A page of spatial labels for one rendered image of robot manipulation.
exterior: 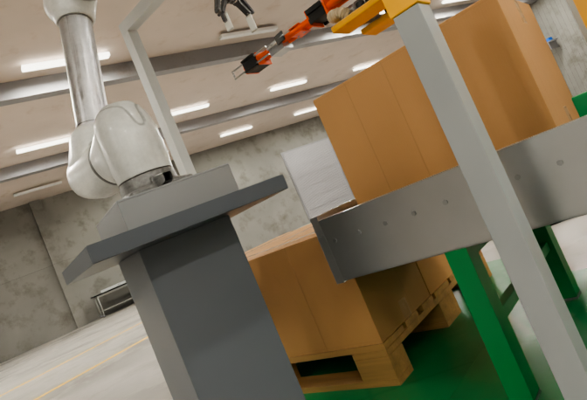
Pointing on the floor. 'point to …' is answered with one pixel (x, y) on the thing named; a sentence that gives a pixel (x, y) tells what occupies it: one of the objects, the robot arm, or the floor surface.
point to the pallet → (392, 366)
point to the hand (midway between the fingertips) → (242, 28)
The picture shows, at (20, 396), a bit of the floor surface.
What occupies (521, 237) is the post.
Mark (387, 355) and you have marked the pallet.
